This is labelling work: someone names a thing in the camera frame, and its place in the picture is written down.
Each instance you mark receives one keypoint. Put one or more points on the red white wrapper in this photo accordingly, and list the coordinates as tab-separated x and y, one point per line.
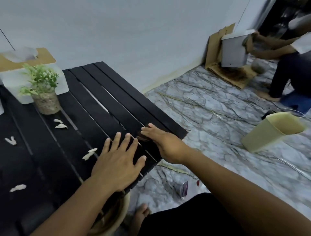
199	183

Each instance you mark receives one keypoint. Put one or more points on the beige round basket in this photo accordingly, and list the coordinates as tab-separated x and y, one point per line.
116	214

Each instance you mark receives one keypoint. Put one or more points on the small potted green plant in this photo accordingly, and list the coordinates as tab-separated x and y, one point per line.
46	99

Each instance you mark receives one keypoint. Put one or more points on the small black device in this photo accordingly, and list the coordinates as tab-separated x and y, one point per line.
268	114

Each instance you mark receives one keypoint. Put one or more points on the thin wooden stick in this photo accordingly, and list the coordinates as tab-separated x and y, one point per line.
136	141

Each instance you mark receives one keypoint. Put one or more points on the person's right forearm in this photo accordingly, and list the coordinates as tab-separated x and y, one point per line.
243	194

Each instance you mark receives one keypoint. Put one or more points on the person's left thumb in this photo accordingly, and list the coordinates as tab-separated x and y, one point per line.
140	162

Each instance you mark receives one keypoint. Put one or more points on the small white scrap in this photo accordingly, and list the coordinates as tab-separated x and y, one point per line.
18	188
58	120
11	141
88	155
61	126

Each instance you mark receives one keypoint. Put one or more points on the purple silver packet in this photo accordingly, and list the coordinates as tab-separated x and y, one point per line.
184	190

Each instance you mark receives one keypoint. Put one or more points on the person's right fingers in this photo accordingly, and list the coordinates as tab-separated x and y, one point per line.
149	132

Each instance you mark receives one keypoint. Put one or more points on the brown fibre clump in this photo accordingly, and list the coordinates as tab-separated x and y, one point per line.
258	67

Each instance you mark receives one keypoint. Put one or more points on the person's left hand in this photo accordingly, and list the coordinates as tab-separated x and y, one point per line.
116	165

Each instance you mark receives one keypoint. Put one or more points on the person's left forearm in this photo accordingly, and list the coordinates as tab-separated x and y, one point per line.
73	209

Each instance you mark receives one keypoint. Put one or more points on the person's left middle finger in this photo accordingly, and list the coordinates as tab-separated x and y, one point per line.
117	142

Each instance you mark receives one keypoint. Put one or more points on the dark brown fibre bundle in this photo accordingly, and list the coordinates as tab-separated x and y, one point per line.
143	139

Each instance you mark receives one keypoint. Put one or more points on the beige plastic waste bin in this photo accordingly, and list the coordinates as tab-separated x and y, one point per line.
262	138

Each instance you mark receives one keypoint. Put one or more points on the blue cushion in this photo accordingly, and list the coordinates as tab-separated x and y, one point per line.
297	101

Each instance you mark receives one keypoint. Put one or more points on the white tissue box wooden lid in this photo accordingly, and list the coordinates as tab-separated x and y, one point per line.
14	77

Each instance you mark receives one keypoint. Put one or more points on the brown cardboard sheet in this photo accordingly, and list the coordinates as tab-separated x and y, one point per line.
215	48

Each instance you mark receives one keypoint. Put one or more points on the white square bin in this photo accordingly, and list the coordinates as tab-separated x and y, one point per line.
233	52

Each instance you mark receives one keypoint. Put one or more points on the person's foot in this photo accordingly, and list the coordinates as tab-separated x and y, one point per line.
138	218

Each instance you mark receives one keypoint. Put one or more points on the person's black shorts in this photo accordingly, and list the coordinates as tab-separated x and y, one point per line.
189	216

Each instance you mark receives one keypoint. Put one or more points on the person's right hand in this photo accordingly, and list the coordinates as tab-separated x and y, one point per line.
170	148

